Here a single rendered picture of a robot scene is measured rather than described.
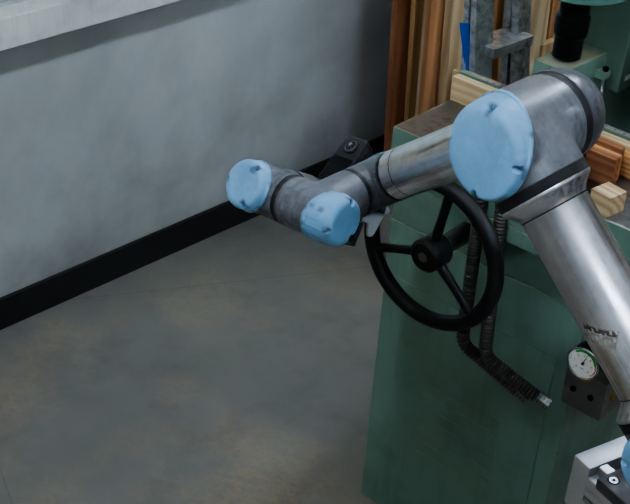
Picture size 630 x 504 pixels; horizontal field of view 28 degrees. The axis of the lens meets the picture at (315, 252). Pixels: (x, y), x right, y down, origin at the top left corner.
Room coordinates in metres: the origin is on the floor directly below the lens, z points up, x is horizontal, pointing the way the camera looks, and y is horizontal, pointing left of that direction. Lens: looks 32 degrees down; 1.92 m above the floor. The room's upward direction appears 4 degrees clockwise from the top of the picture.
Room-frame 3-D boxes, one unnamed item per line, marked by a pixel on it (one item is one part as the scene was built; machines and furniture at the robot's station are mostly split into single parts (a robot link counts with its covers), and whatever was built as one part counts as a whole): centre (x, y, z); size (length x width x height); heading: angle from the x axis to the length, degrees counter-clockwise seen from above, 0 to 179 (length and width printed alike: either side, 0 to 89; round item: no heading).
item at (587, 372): (1.74, -0.48, 0.65); 0.06 x 0.04 x 0.08; 50
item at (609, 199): (1.84, -0.48, 0.92); 0.04 x 0.04 x 0.04; 41
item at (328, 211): (1.55, -0.01, 1.03); 0.11 x 0.11 x 0.08; 48
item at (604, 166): (1.98, -0.44, 0.93); 0.17 x 0.02 x 0.05; 50
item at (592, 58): (2.08, -0.43, 1.03); 0.14 x 0.07 x 0.09; 140
